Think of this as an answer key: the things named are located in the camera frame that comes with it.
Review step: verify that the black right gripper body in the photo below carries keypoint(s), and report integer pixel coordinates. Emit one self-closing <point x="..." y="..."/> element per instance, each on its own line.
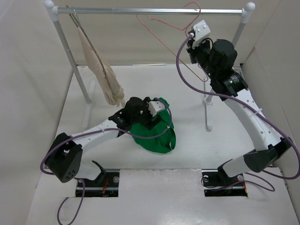
<point x="201" y="55"/>

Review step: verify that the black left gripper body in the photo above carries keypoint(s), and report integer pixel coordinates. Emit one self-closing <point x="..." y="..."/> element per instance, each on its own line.
<point x="144" y="115"/>

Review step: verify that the pink wire hanger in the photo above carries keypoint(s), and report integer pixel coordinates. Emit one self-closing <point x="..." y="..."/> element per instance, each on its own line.
<point x="167" y="33"/>

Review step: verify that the green t shirt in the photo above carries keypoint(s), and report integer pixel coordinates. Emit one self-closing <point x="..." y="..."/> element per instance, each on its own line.
<point x="161" y="139"/>

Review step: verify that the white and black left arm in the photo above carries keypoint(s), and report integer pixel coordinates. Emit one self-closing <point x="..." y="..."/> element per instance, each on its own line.
<point x="64" y="158"/>

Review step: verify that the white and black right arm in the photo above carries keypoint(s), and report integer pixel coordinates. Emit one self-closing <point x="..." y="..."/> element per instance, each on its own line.
<point x="217" y="59"/>

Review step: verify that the beige garment on hanger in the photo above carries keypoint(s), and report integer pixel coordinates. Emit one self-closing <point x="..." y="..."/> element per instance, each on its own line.
<point x="112" y="90"/>

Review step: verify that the white and metal clothes rack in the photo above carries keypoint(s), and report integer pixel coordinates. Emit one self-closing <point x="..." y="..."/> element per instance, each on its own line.
<point x="54" y="12"/>

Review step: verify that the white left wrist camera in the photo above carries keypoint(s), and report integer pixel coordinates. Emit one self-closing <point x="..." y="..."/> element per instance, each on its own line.
<point x="155" y="107"/>

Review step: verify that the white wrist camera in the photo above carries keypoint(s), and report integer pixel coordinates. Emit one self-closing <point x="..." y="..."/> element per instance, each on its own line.
<point x="155" y="107"/>
<point x="202" y="31"/>

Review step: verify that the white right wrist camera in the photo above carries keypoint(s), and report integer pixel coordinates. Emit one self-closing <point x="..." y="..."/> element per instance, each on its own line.
<point x="202" y="31"/>

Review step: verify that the aluminium rail at right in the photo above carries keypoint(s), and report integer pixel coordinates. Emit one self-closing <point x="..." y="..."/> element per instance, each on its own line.
<point x="237" y="68"/>

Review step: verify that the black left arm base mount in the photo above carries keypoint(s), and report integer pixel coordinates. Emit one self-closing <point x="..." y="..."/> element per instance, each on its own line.
<point x="105" y="182"/>

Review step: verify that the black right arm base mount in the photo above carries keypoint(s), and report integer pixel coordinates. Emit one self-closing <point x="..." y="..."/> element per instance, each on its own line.
<point x="215" y="186"/>

